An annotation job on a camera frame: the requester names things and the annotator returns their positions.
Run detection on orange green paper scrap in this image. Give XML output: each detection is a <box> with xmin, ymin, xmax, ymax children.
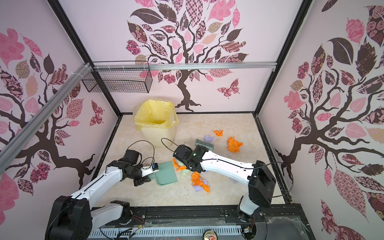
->
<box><xmin>172</xmin><ymin>159</ymin><xmax>189</xmax><ymax>175</ymax></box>

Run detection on green hand brush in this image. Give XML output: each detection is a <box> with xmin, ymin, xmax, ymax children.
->
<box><xmin>195</xmin><ymin>139</ymin><xmax>214</xmax><ymax>151</ymax></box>

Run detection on purple paper scrap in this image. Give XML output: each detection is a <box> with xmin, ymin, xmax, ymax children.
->
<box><xmin>204</xmin><ymin>135</ymin><xmax>215</xmax><ymax>143</ymax></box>

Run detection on orange purple paper pile front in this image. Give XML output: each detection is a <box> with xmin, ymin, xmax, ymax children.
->
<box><xmin>191</xmin><ymin>172</ymin><xmax>211</xmax><ymax>193</ymax></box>

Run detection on green plastic dustpan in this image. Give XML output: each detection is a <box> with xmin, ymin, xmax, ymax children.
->
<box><xmin>149</xmin><ymin>162</ymin><xmax>178</xmax><ymax>186</ymax></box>

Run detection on large orange paper scrap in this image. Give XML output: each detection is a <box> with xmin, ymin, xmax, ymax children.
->
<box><xmin>227</xmin><ymin>137</ymin><xmax>244</xmax><ymax>153</ymax></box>

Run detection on purple green scrap near right arm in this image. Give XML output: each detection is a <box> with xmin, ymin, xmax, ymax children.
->
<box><xmin>230</xmin><ymin>178</ymin><xmax>238</xmax><ymax>184</ymax></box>

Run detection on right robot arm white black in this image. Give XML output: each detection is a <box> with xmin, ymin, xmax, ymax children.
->
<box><xmin>173</xmin><ymin>145</ymin><xmax>277</xmax><ymax>216</ymax></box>

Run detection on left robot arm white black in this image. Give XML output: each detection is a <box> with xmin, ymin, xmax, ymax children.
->
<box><xmin>45</xmin><ymin>150</ymin><xmax>159</xmax><ymax>240</ymax></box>

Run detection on cream trash bin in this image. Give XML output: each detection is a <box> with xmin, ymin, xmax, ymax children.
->
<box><xmin>139</xmin><ymin>126</ymin><xmax>177</xmax><ymax>147</ymax></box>

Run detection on yellow bin liner bag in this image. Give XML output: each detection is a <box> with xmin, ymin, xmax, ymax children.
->
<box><xmin>133</xmin><ymin>98</ymin><xmax>180</xmax><ymax>130</ymax></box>

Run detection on metal can top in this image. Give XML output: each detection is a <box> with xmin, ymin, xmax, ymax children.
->
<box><xmin>203</xmin><ymin>230</ymin><xmax>218</xmax><ymax>240</ymax></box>

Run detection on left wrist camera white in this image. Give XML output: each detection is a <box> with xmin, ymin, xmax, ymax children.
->
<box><xmin>141</xmin><ymin>163</ymin><xmax>159</xmax><ymax>177</ymax></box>

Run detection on white slotted cable duct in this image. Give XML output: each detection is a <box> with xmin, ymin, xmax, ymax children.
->
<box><xmin>88</xmin><ymin>226</ymin><xmax>244</xmax><ymax>240</ymax></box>

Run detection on black wire basket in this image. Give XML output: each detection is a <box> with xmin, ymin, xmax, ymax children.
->
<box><xmin>82</xmin><ymin>60</ymin><xmax>153</xmax><ymax>94</ymax></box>

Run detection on aluminium rail back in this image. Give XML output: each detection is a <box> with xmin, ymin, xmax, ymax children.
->
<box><xmin>93</xmin><ymin>62</ymin><xmax>277</xmax><ymax>71</ymax></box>

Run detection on aluminium rail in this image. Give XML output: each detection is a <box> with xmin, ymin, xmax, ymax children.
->
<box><xmin>1</xmin><ymin>63</ymin><xmax>92</xmax><ymax>173</ymax></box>
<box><xmin>93</xmin><ymin>62</ymin><xmax>277</xmax><ymax>71</ymax></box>

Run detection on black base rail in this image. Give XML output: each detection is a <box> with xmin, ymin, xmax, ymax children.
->
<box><xmin>99</xmin><ymin>204</ymin><xmax>315</xmax><ymax>240</ymax></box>

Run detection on aluminium rail left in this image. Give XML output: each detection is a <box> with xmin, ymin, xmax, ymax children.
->
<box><xmin>1</xmin><ymin>63</ymin><xmax>92</xmax><ymax>173</ymax></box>

